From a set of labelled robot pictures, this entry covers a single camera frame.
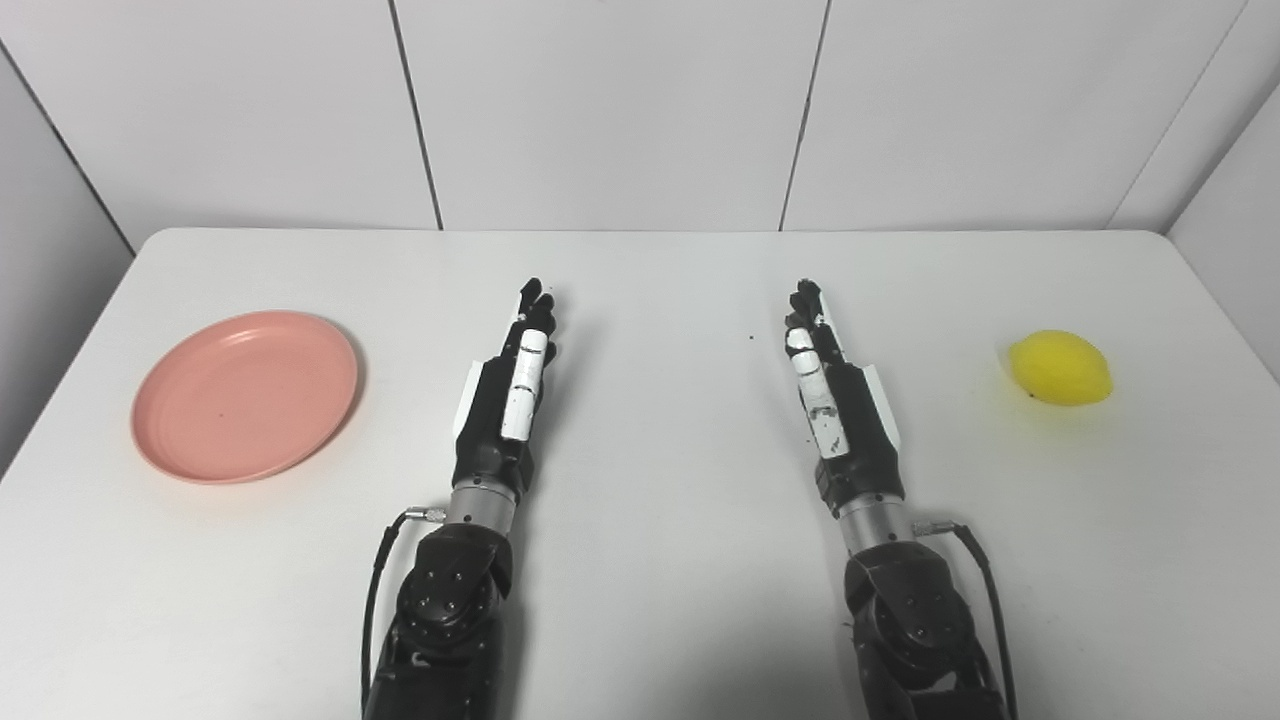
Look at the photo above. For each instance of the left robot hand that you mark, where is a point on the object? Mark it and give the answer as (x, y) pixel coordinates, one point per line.
(495, 420)

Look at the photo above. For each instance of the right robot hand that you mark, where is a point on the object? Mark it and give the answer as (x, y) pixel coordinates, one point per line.
(855, 430)

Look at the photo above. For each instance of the yellow lemon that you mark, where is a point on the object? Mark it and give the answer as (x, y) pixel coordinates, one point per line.
(1060, 367)

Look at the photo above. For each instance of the pink plate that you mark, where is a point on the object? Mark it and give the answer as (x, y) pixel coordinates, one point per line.
(245, 396)

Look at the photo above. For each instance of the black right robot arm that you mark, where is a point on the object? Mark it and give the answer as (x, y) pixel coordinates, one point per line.
(910, 620)

